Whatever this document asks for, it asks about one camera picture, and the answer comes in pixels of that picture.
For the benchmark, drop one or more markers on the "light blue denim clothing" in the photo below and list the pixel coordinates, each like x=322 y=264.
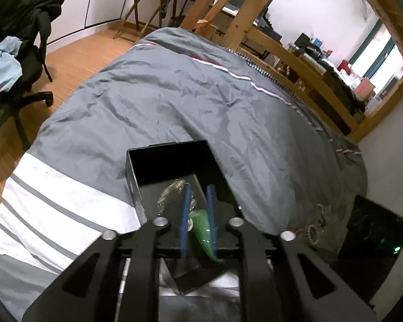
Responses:
x=3 y=67

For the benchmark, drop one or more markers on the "green framed window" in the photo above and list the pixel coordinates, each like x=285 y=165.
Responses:
x=379 y=57

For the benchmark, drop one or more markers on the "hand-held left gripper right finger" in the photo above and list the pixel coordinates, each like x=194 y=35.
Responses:
x=211 y=214

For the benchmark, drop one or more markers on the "black puffer jacket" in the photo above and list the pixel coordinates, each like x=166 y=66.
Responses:
x=16 y=6

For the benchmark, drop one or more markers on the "red box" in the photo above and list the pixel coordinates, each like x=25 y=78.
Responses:
x=345 y=66

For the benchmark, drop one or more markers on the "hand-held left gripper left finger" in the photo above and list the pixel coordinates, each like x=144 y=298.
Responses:
x=186 y=214

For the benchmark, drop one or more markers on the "green jade bangle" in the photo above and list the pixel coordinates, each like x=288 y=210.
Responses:
x=201 y=225

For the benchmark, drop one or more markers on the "wooden folding table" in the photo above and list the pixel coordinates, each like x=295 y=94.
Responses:
x=137 y=10

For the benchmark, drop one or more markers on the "black jewelry box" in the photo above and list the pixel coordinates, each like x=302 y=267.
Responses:
x=174 y=161

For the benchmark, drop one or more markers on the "wooden bunk bed frame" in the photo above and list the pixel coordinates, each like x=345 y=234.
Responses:
x=248 y=13

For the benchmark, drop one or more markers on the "black desk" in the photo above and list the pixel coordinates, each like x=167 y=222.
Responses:
x=272 y=33

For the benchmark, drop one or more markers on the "red and white carton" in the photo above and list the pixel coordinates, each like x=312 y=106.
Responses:
x=364 y=89

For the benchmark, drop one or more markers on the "grey striped duvet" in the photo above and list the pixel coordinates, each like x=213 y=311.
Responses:
x=174 y=100

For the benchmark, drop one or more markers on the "white striped wardrobe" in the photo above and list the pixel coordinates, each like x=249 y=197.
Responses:
x=97 y=0

